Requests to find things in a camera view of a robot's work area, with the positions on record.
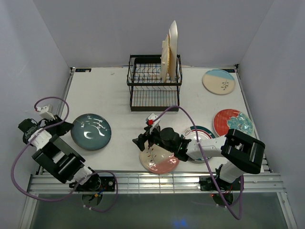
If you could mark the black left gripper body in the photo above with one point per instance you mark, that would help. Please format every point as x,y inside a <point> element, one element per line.
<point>58,129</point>

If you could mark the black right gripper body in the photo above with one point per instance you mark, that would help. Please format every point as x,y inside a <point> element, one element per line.
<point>155,138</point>

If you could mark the cream pink floral plate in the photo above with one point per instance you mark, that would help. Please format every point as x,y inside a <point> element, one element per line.
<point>158,160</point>

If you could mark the dark teal round plate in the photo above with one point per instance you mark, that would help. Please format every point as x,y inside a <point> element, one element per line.
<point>91,132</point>

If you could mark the white plate green red rim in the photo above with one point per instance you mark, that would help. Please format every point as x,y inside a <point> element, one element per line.
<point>203,134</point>

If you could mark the woven bamboo square tray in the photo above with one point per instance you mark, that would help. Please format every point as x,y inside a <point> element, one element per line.
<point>165,58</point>

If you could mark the white rectangular plate black rim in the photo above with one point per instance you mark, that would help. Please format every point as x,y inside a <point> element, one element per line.
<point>173,44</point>

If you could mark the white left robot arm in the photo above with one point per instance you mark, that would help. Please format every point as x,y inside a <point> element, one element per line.
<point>55,155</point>

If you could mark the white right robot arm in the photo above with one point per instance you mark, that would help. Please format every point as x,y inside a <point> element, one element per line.
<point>243,152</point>

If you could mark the red plate blue flower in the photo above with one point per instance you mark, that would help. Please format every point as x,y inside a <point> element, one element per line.
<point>232,119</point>

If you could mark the cream plate blue top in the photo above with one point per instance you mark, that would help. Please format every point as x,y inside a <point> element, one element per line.
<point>219,82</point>

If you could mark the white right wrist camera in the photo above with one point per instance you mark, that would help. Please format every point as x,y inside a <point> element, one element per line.
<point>152,122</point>

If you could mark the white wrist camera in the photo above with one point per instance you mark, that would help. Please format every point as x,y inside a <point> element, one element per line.
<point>152,122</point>
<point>45,112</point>

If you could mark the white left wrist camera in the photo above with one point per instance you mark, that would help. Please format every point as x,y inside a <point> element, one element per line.
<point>45,112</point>

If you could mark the aluminium front frame rail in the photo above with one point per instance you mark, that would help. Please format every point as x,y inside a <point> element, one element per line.
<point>172,183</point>

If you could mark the black wire dish rack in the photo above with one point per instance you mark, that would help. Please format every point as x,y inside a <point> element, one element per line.
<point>148,93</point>

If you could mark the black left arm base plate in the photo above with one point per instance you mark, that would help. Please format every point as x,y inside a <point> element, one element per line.
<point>102,183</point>

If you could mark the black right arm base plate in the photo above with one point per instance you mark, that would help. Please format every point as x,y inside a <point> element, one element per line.
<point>207,184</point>

